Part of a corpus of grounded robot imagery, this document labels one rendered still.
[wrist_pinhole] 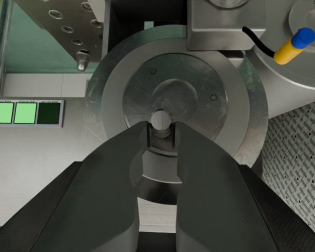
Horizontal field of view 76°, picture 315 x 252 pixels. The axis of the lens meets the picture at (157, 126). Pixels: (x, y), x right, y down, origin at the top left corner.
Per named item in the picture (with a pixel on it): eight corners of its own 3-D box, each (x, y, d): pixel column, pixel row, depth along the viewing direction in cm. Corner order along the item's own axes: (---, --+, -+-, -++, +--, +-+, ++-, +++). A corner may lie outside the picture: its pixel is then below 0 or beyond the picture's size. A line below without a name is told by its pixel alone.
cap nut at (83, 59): (87, 51, 51) (86, 68, 50) (92, 58, 54) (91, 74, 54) (73, 51, 51) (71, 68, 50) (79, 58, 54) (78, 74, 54)
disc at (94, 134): (263, 22, 17) (275, 208, 15) (260, 26, 17) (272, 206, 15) (89, 24, 18) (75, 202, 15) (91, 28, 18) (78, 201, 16)
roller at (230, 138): (246, 36, 16) (255, 185, 14) (197, 111, 42) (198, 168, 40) (104, 37, 17) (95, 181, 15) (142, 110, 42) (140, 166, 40)
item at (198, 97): (246, 75, 14) (202, 174, 13) (236, 85, 16) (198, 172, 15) (150, 36, 15) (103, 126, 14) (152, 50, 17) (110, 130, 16)
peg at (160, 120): (176, 130, 11) (151, 135, 11) (174, 135, 14) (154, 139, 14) (170, 105, 11) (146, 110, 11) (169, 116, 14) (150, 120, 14)
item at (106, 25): (117, -113, 20) (107, 58, 18) (143, 31, 44) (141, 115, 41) (113, -113, 20) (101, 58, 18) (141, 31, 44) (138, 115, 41)
